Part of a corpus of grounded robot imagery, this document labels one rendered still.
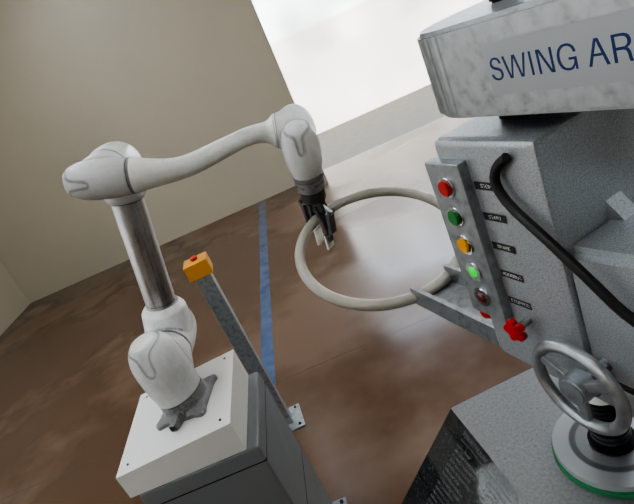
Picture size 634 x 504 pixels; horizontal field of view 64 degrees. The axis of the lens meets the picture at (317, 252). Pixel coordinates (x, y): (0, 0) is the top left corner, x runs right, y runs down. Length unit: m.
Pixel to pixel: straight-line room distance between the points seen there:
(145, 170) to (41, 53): 6.37
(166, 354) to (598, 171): 1.28
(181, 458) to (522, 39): 1.42
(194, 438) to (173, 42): 6.22
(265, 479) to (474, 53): 1.38
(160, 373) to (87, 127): 6.25
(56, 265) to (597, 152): 7.98
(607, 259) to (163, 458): 1.33
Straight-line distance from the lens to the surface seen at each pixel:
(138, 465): 1.72
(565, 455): 1.15
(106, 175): 1.46
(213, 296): 2.53
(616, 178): 0.79
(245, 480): 1.72
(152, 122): 7.46
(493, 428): 1.30
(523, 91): 0.65
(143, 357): 1.64
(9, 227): 8.40
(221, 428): 1.59
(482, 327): 1.11
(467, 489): 1.30
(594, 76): 0.58
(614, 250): 0.71
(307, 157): 1.39
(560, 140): 0.70
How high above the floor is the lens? 1.78
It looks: 21 degrees down
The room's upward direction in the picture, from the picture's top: 25 degrees counter-clockwise
